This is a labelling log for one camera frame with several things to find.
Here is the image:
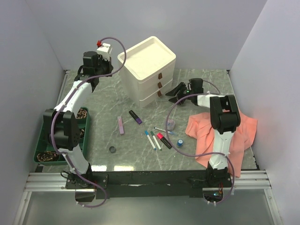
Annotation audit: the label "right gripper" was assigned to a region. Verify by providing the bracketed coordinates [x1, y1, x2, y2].
[165, 82, 194, 105]

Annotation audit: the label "purple cable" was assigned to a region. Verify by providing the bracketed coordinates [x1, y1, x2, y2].
[165, 79, 235, 205]
[50, 37, 127, 208]

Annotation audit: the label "clear paperclip jar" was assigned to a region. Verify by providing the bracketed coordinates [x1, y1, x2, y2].
[167, 119, 176, 131]

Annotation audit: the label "blue whiteboard pen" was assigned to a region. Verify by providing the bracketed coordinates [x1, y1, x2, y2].
[154, 127, 176, 136]

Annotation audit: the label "pink lilac highlighter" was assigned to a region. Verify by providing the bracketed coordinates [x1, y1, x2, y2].
[117, 116, 125, 135]

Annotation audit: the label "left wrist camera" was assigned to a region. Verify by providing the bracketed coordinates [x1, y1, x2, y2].
[96, 40, 112, 60]

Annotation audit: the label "blue tape roll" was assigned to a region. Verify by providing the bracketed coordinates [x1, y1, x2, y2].
[177, 139, 184, 148]

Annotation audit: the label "white drawer cabinet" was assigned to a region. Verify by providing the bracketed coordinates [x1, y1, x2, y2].
[118, 36, 176, 108]

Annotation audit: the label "blue cap white marker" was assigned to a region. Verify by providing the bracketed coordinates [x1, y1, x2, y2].
[145, 130, 157, 150]

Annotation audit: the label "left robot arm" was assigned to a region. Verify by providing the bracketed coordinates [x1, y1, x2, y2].
[43, 51, 113, 188]

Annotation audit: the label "brown patterned hair ties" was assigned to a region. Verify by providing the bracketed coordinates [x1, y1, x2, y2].
[37, 151, 59, 163]

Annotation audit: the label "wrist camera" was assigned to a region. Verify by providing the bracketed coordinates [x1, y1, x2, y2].
[96, 40, 112, 60]
[188, 79, 195, 90]

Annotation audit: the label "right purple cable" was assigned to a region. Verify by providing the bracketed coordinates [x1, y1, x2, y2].
[165, 79, 235, 205]

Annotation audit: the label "aluminium rail frame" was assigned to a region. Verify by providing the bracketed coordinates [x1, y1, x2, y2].
[25, 69, 283, 225]

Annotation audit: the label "black round cap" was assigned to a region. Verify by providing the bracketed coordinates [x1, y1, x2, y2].
[109, 146, 116, 153]

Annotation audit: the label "green cap white marker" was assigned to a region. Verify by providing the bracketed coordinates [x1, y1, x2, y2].
[150, 131, 162, 151]

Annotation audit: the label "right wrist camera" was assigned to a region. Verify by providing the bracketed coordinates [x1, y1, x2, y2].
[188, 79, 195, 90]

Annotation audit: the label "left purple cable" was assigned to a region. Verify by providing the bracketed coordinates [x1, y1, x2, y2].
[50, 37, 127, 208]

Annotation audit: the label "pink cloth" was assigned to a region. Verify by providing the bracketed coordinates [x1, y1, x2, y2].
[185, 112, 258, 177]

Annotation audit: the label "green compartment tray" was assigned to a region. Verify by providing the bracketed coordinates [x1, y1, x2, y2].
[33, 107, 90, 166]

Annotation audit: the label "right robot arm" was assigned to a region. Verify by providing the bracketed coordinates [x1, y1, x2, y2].
[165, 78, 241, 187]

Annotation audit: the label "black purple highlighter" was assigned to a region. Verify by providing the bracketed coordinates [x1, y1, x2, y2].
[129, 110, 142, 124]

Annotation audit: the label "black base bar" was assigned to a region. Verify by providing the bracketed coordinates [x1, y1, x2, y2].
[65, 170, 233, 199]

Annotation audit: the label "black pink highlighter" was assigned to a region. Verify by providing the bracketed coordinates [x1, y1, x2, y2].
[157, 133, 172, 149]

